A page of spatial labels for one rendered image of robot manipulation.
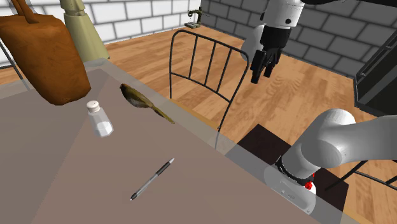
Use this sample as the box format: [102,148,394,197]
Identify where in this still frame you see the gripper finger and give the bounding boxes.
[263,52,283,78]
[249,50,268,85]

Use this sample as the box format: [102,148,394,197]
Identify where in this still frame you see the black metal chair wooden seat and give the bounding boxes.
[168,29,250,150]

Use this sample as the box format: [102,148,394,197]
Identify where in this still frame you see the dark robot stand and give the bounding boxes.
[237,123,350,213]

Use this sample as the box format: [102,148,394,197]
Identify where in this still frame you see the small dark sewing machine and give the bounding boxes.
[184,8,203,30]

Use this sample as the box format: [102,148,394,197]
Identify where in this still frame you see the black shelf unit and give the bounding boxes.
[353,29,397,118]

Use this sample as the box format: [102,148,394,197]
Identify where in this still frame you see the olive brown bird figure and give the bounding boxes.
[119,83,176,125]

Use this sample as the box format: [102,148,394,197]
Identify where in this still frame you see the grey black pen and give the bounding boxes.
[130,157,176,202]

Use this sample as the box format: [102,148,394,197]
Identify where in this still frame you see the clear salt shaker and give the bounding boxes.
[85,100,115,139]

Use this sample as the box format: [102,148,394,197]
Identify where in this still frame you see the brown leather bag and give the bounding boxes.
[0,0,92,106]

